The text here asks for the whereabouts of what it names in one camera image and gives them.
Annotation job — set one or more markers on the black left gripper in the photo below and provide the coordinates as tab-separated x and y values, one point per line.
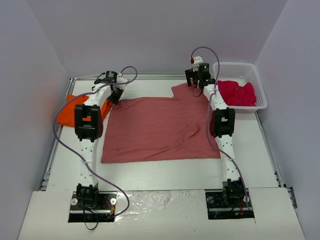
115	94

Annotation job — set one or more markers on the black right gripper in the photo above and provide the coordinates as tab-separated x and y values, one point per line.
189	77

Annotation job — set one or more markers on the pink t shirt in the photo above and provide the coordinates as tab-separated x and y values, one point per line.
148	129

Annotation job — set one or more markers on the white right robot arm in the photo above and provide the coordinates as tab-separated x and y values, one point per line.
220	125

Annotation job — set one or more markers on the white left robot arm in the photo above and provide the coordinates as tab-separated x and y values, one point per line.
89	128

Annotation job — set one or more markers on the magenta t shirt in basket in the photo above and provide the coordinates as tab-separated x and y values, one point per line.
235	95

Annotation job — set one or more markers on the white plastic basket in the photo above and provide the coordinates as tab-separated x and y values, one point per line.
242	73

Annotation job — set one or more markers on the orange folded t shirt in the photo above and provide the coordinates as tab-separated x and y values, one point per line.
67	115

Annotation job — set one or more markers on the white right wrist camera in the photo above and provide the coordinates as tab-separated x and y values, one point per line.
196	60

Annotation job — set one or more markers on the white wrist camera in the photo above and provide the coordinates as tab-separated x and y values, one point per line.
121	81
196	60

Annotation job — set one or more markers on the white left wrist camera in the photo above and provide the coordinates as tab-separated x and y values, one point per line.
121	81

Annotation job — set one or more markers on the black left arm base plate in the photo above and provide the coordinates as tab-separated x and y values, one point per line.
101	212

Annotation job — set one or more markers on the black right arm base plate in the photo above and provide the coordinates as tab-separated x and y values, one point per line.
219	209

